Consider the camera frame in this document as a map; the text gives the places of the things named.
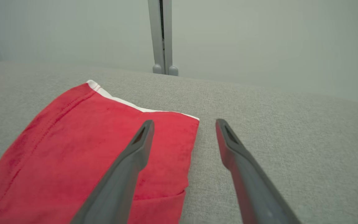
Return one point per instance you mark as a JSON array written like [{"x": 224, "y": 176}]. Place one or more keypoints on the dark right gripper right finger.
[{"x": 253, "y": 186}]

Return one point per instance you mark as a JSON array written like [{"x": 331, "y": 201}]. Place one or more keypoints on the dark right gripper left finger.
[{"x": 126, "y": 174}]

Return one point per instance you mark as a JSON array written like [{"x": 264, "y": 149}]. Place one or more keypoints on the red shorts with white trim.
[{"x": 73, "y": 146}]

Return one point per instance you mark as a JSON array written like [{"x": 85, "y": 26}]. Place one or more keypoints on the grey partition post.
[{"x": 155, "y": 37}]

